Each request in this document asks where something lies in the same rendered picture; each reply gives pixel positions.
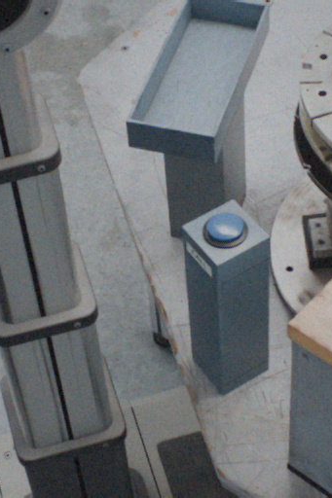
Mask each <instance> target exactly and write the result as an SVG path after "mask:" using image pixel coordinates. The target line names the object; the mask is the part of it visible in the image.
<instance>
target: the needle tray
mask: <svg viewBox="0 0 332 498"><path fill-rule="evenodd" d="M269 32H270V4H267V3H259V2H253V1H246V0H184V2H183V4H182V6H181V8H180V10H179V12H178V15H177V17H176V19H175V21H174V23H173V25H172V27H171V29H170V30H169V31H168V33H167V35H166V38H165V40H164V43H163V45H162V47H161V49H160V51H159V53H158V55H157V57H156V59H155V61H154V63H153V65H152V68H151V71H150V73H149V75H148V77H146V79H145V81H144V83H143V85H142V87H141V89H140V91H139V93H138V96H137V97H136V100H135V102H134V104H133V106H132V108H131V110H130V112H129V115H128V119H127V120H125V123H126V130H127V131H128V140H129V147H130V148H134V149H140V150H145V151H151V152H157V153H162V154H163V155H164V167H165V177H166V200H167V212H169V223H170V235H171V236H172V237H177V238H182V239H183V237H182V226H183V225H185V224H187V223H189V222H192V221H194V220H196V219H198V218H200V217H201V216H202V215H204V214H206V213H208V212H210V211H213V210H215V209H217V208H219V207H220V206H222V204H224V203H226V202H228V201H230V200H232V199H234V200H235V201H236V202H237V203H238V204H239V205H240V207H241V208H242V205H243V202H244V200H245V197H246V180H245V124H244V93H245V89H246V87H247V84H248V82H249V79H250V77H251V74H252V72H253V69H254V67H255V64H256V61H257V59H258V56H259V54H260V52H261V50H263V47H264V45H265V42H266V40H267V38H268V34H269Z"/></svg>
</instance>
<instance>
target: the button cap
mask: <svg viewBox="0 0 332 498"><path fill-rule="evenodd" d="M206 230H207V235H208V237H209V238H211V239H213V240H214V241H216V242H220V243H230V242H235V241H237V240H238V239H240V238H241V237H242V235H243V221H242V219H241V218H240V217H239V216H237V215H236V214H233V213H220V214H217V215H215V216H213V217H212V218H211V219H209V220H208V222H207V225H206Z"/></svg>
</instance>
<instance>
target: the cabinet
mask: <svg viewBox="0 0 332 498"><path fill-rule="evenodd" d="M286 469H287V470H289V471H291V472H292V473H294V474H295V475H297V476H298V477H299V478H301V479H302V480H304V481H305V482H307V483H308V484H309V485H311V486H312V487H314V488H315V489H316V490H318V491H320V492H322V493H323V494H324V495H326V496H327V497H329V498H332V366H331V365H328V364H327V362H325V361H324V360H322V359H320V358H319V357H317V356H316V355H314V354H313V353H311V351H309V350H308V349H306V348H305V347H302V346H301V345H299V344H297V343H296V342H294V341H293V340H292V348H291V388H290V427H289V461H288V462H287V463H286Z"/></svg>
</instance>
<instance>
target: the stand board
mask: <svg viewBox="0 0 332 498"><path fill-rule="evenodd" d="M288 338H290V339H291V340H293V341H294V342H296V343H297V344H299V345H301V346H302V347H305V348H306V349H308V350H309V351H311V353H313V354H314V355H316V356H317V357H319V358H320V359H322V360H324V361H325V362H327V364H328V365H331V366H332V280H331V281H330V282H329V283H328V284H327V285H326V286H325V287H323V288H322V289H321V290H320V291H319V292H318V294H317V295H316V296H315V297H314V298H313V299H312V300H311V301H310V302H309V303H308V304H307V305H306V306H305V307H304V308H303V309H302V310H300V311H299V312H298V313H297V315H296V316H295V317H294V318H293V319H292V320H291V321H290V322H289V323H288Z"/></svg>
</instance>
